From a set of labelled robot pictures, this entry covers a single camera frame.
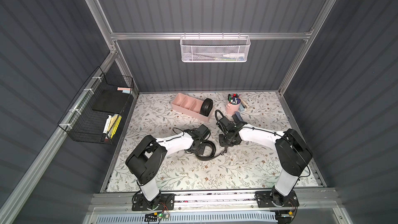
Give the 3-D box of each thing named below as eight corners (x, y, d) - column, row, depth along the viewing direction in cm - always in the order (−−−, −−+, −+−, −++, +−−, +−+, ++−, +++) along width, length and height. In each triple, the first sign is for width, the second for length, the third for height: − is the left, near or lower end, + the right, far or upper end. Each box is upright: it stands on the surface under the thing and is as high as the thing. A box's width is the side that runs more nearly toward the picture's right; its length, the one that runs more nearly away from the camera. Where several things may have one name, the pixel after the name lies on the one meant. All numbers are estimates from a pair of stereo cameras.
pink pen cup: (226, 115, 108) (229, 103, 98) (225, 106, 114) (227, 93, 103) (238, 115, 108) (242, 103, 98) (237, 106, 114) (240, 93, 103)
